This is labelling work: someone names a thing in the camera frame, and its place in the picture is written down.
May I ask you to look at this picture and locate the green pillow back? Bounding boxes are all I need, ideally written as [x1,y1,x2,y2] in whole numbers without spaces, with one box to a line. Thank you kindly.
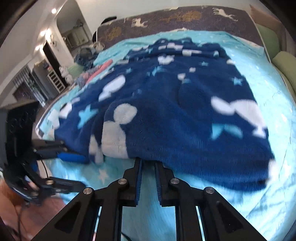
[256,24,280,59]

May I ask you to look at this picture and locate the green pillow front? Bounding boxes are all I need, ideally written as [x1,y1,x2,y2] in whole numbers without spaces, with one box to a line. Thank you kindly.
[272,51,296,91]

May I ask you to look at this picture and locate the person's hand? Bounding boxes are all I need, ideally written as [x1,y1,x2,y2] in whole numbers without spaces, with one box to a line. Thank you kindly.
[1,179,65,240]

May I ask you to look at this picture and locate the folded floral cloth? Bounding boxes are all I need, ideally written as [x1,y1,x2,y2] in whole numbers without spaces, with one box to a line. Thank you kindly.
[74,65,101,88]

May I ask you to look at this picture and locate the green pillow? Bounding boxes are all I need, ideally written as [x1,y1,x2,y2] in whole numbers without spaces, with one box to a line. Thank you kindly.
[256,24,280,59]
[272,51,296,91]

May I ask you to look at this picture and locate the white bag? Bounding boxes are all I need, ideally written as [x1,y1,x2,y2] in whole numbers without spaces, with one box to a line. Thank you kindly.
[91,41,105,51]

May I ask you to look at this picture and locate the blue clothes pile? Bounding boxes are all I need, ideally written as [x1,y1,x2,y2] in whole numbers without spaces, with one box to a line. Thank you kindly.
[74,47,98,71]

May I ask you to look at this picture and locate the folded pink cloth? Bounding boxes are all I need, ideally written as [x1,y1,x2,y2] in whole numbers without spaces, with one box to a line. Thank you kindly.
[86,59,113,83]

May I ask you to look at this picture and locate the dark deer pattern mattress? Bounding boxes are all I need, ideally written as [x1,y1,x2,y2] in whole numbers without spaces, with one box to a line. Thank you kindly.
[95,6,263,48]

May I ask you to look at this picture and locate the light blue star quilt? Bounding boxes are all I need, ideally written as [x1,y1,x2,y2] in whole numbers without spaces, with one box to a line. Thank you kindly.
[38,29,296,241]

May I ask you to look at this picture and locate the beige pillow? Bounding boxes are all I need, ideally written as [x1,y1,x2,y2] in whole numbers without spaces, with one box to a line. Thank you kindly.
[250,4,282,32]

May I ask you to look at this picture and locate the navy fleece star pajama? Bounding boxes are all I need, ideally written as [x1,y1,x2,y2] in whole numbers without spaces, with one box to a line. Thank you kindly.
[54,38,276,191]

